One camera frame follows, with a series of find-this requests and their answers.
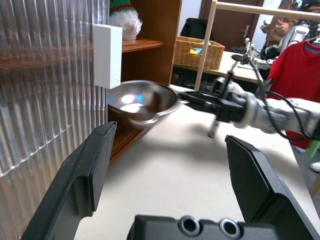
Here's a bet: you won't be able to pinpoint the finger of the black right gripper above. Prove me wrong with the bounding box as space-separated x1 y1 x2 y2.
184 99 221 114
176 90 221 102

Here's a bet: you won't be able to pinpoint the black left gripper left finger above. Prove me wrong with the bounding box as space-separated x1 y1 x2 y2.
21 121 118 240

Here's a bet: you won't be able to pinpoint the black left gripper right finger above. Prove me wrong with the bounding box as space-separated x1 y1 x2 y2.
224 134 320 240

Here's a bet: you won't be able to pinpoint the stainless steel bowl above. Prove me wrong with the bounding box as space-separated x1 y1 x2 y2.
106 79 182 130

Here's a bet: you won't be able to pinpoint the plush toy with white fur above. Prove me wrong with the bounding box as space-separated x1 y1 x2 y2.
108 0 143 41

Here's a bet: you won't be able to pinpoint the brown wooden cabinet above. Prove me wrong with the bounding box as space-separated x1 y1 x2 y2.
107 0 183 166

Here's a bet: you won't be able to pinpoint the ribbed clear cabinet door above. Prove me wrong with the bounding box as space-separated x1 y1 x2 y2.
0 0 111 240

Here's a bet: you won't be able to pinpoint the woven wicker basket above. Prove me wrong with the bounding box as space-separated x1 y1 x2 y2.
173 35 226 71

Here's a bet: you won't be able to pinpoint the white background table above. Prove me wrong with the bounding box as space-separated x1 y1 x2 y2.
172 51 266 85

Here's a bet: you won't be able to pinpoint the green foam tube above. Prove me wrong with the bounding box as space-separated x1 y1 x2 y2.
306 139 320 158

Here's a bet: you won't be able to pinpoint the black bag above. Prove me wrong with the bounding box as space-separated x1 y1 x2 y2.
179 17 214 41

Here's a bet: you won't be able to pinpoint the brown room door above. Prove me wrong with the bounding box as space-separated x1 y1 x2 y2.
199 0 266 53

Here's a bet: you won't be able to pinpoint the red t-shirt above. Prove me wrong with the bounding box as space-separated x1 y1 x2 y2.
265 41 320 151

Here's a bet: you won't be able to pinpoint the person in brown clothes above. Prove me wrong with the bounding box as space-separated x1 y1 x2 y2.
259 0 320 47

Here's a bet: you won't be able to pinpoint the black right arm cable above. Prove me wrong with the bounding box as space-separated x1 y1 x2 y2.
259 91 311 141

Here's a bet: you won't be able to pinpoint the white block door handle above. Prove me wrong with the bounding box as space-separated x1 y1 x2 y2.
92 24 123 90

